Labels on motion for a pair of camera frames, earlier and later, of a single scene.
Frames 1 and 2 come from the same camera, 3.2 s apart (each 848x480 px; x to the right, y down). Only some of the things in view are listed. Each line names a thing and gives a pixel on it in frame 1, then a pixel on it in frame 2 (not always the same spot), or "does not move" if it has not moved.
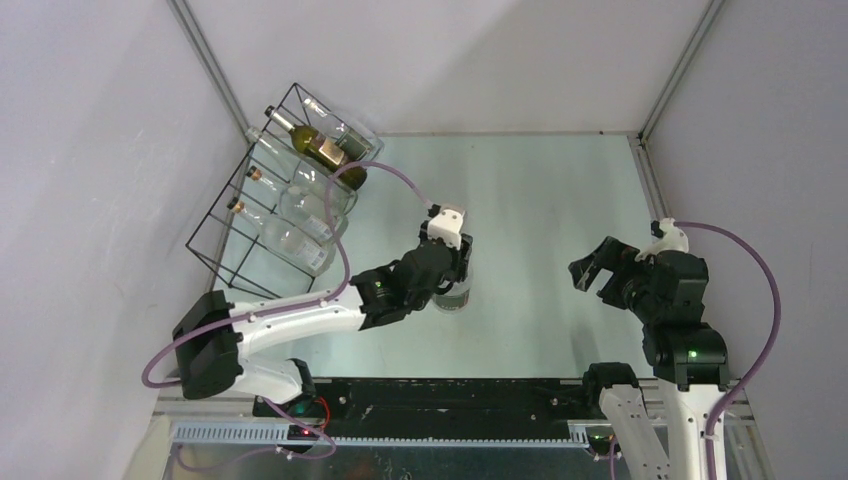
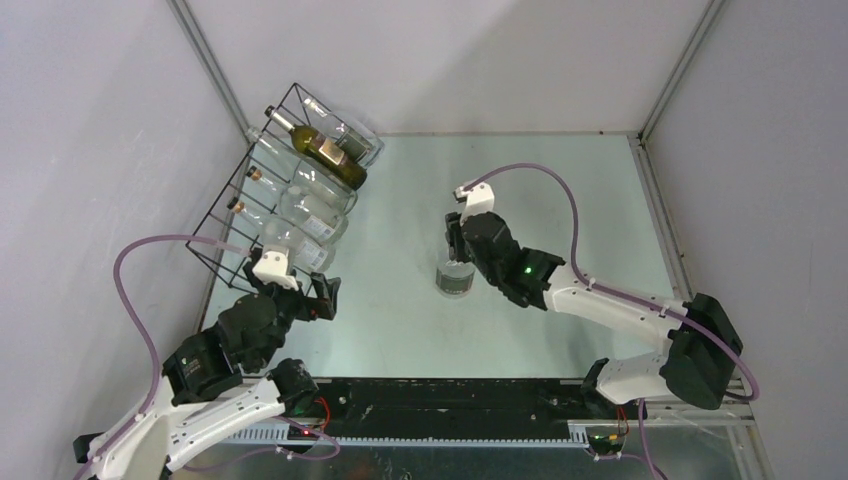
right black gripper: (607, 255) → (455, 236)
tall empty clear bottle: (304, 179) does not move
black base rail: (439, 404) does not move
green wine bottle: (325, 153) does not move
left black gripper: (460, 259) → (327, 290)
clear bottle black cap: (295, 246) does not move
